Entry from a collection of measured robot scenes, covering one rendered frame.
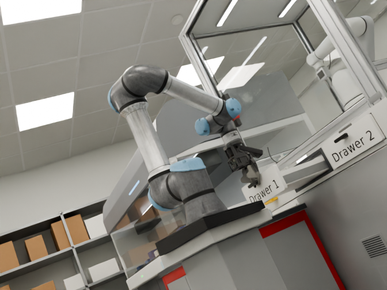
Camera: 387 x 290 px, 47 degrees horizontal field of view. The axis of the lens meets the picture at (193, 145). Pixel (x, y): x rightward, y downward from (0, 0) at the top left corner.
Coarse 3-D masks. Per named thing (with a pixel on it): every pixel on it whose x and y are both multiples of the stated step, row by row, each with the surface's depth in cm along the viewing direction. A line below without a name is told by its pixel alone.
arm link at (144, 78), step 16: (144, 64) 164; (128, 80) 162; (144, 80) 161; (160, 80) 162; (176, 80) 167; (176, 96) 168; (192, 96) 170; (208, 96) 174; (208, 112) 177; (224, 112) 178; (240, 112) 179
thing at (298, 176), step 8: (312, 160) 191; (320, 160) 192; (296, 168) 186; (304, 168) 187; (312, 168) 188; (320, 168) 190; (328, 168) 192; (288, 176) 182; (296, 176) 184; (304, 176) 185; (312, 176) 191; (288, 184) 181; (296, 184) 193; (304, 184) 209
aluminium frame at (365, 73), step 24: (312, 0) 177; (192, 24) 258; (336, 24) 171; (192, 48) 262; (336, 48) 173; (360, 48) 166; (360, 72) 166; (384, 72) 165; (216, 96) 253; (384, 96) 160; (336, 120) 181; (312, 144) 197
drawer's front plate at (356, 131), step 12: (360, 120) 169; (372, 120) 165; (348, 132) 176; (360, 132) 171; (372, 132) 166; (324, 144) 188; (336, 144) 182; (348, 144) 177; (360, 144) 172; (372, 144) 167; (336, 156) 184; (348, 156) 179
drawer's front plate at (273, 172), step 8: (272, 168) 180; (264, 176) 186; (272, 176) 182; (280, 176) 179; (248, 184) 198; (264, 184) 188; (272, 184) 183; (280, 184) 179; (248, 192) 200; (256, 192) 194; (272, 192) 184; (280, 192) 181; (248, 200) 201; (264, 200) 191
